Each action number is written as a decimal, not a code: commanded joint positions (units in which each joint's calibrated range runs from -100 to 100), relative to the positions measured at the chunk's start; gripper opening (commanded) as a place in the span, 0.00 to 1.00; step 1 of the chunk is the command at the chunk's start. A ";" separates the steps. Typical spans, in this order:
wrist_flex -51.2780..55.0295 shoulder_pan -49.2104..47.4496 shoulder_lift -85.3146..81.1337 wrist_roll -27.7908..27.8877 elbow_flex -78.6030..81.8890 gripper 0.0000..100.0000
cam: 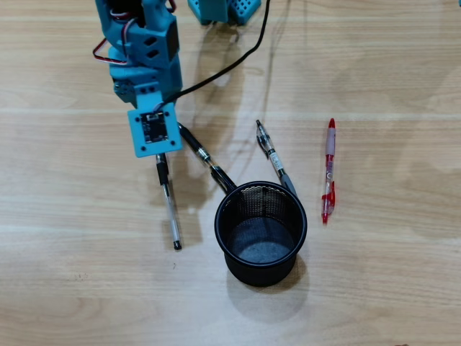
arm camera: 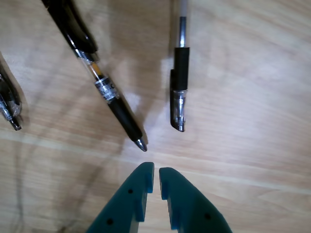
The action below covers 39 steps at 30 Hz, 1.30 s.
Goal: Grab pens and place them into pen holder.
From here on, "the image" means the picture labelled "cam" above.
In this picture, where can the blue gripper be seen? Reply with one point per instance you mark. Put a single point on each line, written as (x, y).
(124, 91)

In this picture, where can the clear pen with black cap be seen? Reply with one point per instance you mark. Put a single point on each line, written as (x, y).
(167, 191)

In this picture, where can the black grey click pen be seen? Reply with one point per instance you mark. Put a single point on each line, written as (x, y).
(275, 160)

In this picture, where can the red retractable pen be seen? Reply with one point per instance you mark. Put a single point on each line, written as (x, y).
(330, 144)

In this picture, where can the black mesh pen holder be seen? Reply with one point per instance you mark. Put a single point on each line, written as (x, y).
(259, 274)

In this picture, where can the wrist camera on blue mount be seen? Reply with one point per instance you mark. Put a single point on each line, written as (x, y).
(155, 126)

